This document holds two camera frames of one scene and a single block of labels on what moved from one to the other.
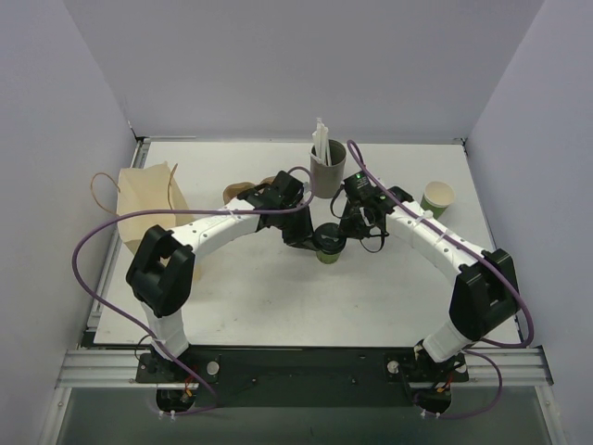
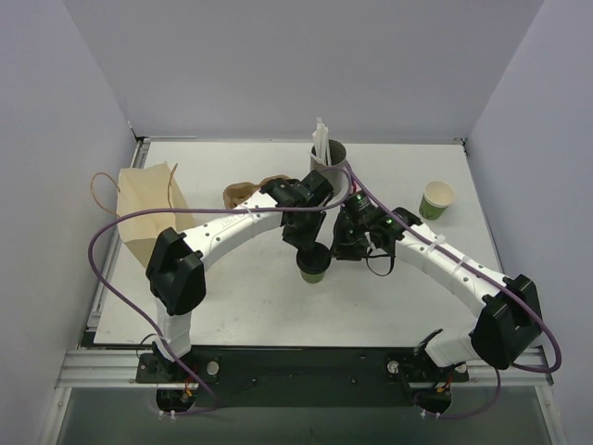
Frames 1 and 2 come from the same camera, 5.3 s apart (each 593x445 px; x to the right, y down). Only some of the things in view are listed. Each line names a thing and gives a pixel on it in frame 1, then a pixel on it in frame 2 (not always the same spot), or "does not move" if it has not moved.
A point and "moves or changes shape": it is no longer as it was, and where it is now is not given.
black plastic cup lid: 330,237 moves or changes shape
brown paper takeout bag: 148,188 does not move
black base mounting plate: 302,375 does not move
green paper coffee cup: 326,258 -> 312,278
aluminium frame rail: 103,368 does not move
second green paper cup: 437,197 does not move
